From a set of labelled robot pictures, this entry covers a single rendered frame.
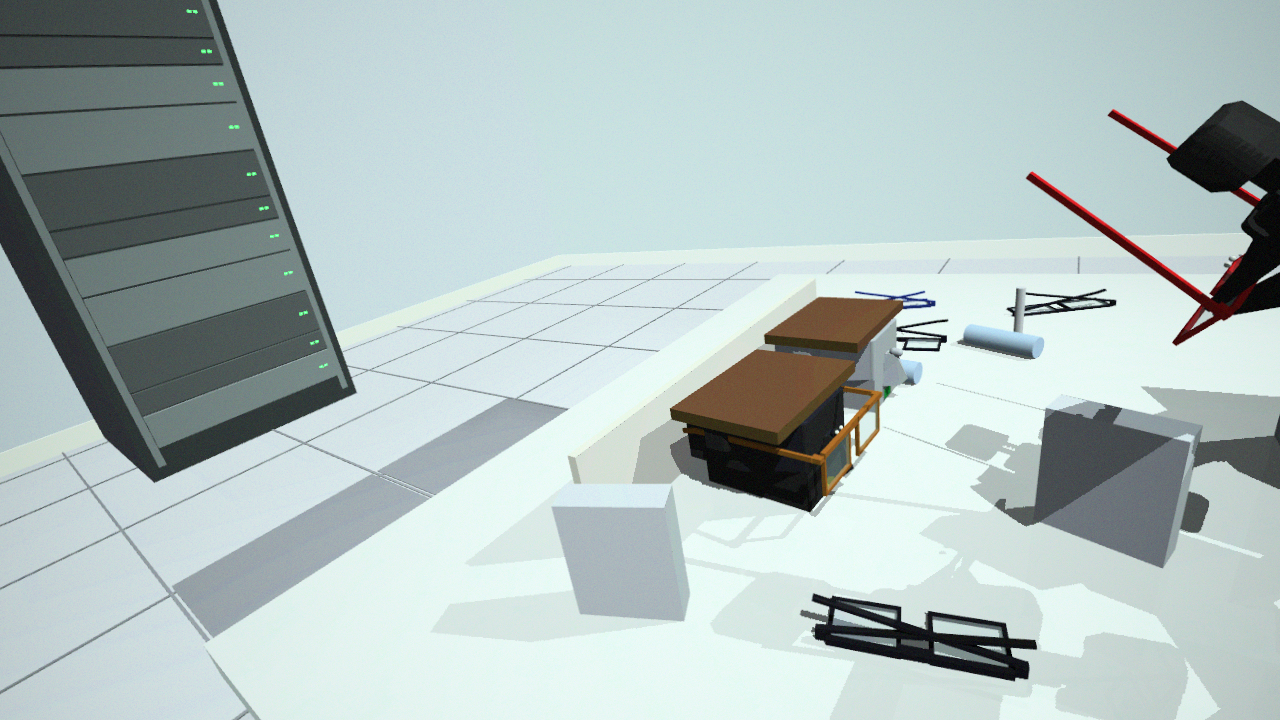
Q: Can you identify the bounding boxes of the light blue cylinder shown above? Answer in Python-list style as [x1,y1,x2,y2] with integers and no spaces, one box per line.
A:
[963,324,1044,357]
[900,359,923,384]

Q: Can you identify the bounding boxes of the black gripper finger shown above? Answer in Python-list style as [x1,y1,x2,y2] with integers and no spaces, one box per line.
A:
[1212,193,1280,304]
[1233,272,1280,316]

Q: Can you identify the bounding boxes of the orange glasses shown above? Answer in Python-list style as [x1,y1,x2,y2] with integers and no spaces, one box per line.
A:
[728,386,882,496]

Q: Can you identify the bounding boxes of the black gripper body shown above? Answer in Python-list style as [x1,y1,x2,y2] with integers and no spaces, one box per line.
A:
[1166,101,1280,237]

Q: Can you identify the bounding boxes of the red glasses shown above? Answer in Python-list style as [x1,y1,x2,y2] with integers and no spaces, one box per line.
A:
[1027,110,1261,346]

